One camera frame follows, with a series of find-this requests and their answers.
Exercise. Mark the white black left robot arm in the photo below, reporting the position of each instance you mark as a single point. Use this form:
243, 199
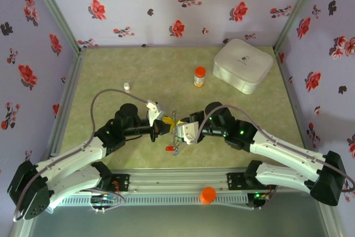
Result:
75, 153

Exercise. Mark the white square pill case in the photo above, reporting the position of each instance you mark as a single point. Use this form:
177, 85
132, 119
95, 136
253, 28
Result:
241, 62

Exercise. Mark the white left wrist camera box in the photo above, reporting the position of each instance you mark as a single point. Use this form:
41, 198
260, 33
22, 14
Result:
154, 109

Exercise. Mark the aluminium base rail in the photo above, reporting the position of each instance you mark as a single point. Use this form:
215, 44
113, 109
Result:
177, 180

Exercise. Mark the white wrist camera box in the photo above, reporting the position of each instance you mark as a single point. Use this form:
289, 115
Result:
187, 133
154, 109

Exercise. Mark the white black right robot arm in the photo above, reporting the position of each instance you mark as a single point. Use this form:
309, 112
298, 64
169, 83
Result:
283, 148

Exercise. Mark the aluminium frame floor rail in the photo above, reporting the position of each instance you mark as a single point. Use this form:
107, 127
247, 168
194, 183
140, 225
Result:
288, 87
66, 101

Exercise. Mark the orange-lid pill bottle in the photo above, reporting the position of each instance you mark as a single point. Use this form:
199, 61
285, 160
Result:
200, 77

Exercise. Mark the aluminium frame corner post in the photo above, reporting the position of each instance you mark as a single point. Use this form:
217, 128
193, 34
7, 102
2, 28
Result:
299, 6
55, 12

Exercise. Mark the small white pink-label bottle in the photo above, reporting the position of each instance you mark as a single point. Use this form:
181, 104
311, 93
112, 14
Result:
126, 86

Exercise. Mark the orange plastic cap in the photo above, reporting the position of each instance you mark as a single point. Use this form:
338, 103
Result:
208, 195

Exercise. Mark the green circuit board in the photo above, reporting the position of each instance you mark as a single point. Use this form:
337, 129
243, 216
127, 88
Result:
259, 198
104, 199

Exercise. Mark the red tag key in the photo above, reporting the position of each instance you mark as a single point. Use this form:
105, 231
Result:
169, 148

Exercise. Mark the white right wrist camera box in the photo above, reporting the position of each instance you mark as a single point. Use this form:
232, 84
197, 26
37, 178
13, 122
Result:
187, 133

